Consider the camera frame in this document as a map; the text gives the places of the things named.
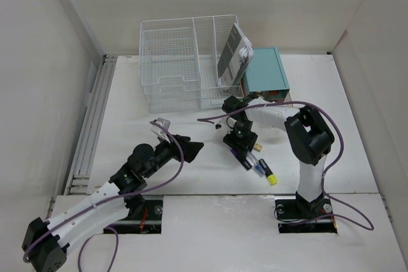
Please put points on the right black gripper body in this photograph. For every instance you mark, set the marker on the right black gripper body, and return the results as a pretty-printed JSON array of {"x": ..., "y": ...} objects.
[{"x": 241, "y": 134}]

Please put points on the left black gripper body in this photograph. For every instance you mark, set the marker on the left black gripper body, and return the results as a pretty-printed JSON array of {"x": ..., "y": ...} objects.
[{"x": 164, "y": 151}]

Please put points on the blue cap clear pen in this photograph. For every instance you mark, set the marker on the blue cap clear pen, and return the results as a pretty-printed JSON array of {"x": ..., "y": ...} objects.
[{"x": 255, "y": 165}]

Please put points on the clear drawer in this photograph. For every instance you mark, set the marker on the clear drawer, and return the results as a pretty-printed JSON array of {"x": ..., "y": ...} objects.
[{"x": 276, "y": 96}]

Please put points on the grey setup guide booklet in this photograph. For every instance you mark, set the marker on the grey setup guide booklet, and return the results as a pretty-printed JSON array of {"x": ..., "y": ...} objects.
[{"x": 235, "y": 58}]

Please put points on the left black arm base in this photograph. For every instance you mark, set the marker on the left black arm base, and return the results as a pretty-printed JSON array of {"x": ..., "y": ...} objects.
[{"x": 144, "y": 217}]

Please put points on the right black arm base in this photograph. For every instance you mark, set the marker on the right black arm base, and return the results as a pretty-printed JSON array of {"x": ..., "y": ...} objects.
[{"x": 297, "y": 216}]

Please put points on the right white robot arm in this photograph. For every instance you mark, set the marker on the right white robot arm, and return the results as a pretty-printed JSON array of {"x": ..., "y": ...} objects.
[{"x": 309, "y": 137}]

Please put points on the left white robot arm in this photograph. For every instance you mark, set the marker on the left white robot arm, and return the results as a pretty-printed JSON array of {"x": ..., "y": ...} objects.
[{"x": 47, "y": 243}]

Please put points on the small tan eraser block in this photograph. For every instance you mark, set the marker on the small tan eraser block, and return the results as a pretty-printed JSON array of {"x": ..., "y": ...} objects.
[{"x": 257, "y": 147}]

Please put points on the purple cap black marker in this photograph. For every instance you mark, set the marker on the purple cap black marker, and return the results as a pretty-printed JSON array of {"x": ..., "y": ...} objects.
[{"x": 241, "y": 158}]

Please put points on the yellow cap black highlighter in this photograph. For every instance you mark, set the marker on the yellow cap black highlighter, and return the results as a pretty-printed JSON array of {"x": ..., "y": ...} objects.
[{"x": 272, "y": 180}]

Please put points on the teal mini drawer cabinet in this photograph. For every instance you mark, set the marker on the teal mini drawer cabinet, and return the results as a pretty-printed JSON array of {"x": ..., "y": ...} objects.
[{"x": 265, "y": 73}]

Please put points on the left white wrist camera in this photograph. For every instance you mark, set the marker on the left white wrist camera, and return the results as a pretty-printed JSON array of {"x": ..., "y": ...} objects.
[{"x": 160, "y": 128}]

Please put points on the white wire desk organizer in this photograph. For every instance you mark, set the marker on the white wire desk organizer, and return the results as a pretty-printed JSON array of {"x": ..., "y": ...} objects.
[{"x": 178, "y": 63}]

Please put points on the aluminium rail frame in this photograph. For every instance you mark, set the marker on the aluminium rail frame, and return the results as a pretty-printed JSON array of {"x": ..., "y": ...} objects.
[{"x": 79, "y": 171}]

